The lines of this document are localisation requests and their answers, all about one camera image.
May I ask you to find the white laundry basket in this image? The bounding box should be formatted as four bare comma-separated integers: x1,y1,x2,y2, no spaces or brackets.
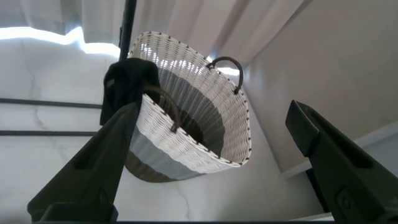
124,30,252,184

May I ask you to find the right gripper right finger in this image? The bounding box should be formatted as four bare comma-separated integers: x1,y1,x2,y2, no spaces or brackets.
285,99,398,222

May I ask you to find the black clothes rack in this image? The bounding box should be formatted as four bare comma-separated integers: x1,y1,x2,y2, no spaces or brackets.
0,0,137,137

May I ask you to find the white curtain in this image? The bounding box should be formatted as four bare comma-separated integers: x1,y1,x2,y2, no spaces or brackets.
0,0,307,65

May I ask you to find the black garment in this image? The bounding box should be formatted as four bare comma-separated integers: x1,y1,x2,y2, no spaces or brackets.
99,57,162,126

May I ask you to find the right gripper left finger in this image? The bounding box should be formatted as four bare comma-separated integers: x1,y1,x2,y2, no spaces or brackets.
27,102,139,222

